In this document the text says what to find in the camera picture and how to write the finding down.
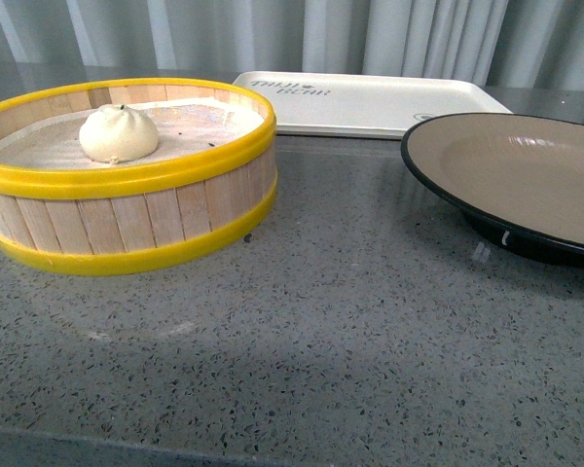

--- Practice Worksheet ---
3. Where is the white mesh steamer liner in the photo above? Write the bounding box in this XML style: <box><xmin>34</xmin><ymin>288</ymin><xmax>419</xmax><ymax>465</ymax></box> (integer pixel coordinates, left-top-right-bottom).
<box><xmin>0</xmin><ymin>97</ymin><xmax>265</xmax><ymax>170</ymax></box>

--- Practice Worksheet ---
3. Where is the yellow rimmed wooden steamer basket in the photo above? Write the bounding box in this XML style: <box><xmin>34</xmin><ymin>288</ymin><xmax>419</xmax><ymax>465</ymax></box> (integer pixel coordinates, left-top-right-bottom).
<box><xmin>0</xmin><ymin>78</ymin><xmax>277</xmax><ymax>275</ymax></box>

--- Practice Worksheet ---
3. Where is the white steamed bun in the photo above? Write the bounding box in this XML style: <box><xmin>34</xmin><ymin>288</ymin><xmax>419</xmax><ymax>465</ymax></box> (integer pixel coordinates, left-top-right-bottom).
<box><xmin>79</xmin><ymin>104</ymin><xmax>159</xmax><ymax>163</ymax></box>

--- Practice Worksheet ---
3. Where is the tan plate with black rim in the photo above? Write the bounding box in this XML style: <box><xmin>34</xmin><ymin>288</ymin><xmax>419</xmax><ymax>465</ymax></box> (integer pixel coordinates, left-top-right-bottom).
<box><xmin>401</xmin><ymin>113</ymin><xmax>584</xmax><ymax>266</ymax></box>

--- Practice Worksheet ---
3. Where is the grey pleated curtain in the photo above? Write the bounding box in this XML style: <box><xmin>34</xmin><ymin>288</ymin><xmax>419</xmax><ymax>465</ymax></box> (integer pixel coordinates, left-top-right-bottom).
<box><xmin>0</xmin><ymin>0</ymin><xmax>584</xmax><ymax>91</ymax></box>

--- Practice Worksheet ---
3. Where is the cream rectangular serving tray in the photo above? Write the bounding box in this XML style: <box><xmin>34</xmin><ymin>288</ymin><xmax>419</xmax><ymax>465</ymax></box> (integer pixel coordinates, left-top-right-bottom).
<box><xmin>234</xmin><ymin>71</ymin><xmax>510</xmax><ymax>140</ymax></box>

